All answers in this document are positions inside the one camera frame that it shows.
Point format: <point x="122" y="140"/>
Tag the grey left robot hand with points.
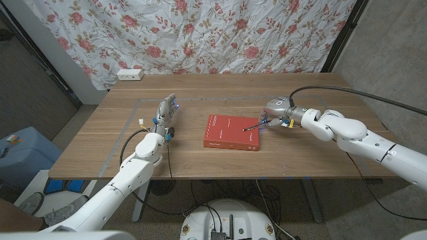
<point x="164" y="113"/>

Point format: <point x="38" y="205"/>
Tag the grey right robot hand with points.
<point x="278" y="106"/>

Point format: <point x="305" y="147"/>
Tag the black mechanical pencil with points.
<point x="253" y="126"/>

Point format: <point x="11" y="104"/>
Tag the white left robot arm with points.
<point x="133" y="166"/>

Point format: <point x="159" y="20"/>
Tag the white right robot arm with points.
<point x="350" y="131"/>

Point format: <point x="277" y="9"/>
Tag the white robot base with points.
<point x="230" y="216"/>

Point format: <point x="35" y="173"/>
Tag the white connector plug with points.
<point x="141" y="122"/>

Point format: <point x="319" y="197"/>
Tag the white power strip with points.
<point x="129" y="74"/>

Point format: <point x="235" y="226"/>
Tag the red book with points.
<point x="230" y="133"/>

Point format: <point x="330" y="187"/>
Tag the black round floor object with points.
<point x="162" y="187"/>

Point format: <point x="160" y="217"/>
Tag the floral backdrop cloth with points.
<point x="200" y="33"/>

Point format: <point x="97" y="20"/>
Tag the white table leg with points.
<point x="140" y="203"/>

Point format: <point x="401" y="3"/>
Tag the black backdrop stand pole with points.
<point x="343" y="36"/>

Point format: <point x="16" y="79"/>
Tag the grey table leg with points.
<point x="313" y="203"/>

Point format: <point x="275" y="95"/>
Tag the grey sneaker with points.
<point x="63" y="211"/>
<point x="31" y="203"/>

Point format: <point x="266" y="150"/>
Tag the grey-blue storage box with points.
<point x="30" y="156"/>

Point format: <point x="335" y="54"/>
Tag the rubik's cube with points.
<point x="14" y="139"/>

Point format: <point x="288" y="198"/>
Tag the black device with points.
<point x="3" y="152"/>

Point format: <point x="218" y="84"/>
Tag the person's leg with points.
<point x="16" y="216"/>

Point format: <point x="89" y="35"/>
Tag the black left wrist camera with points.
<point x="170" y="132"/>

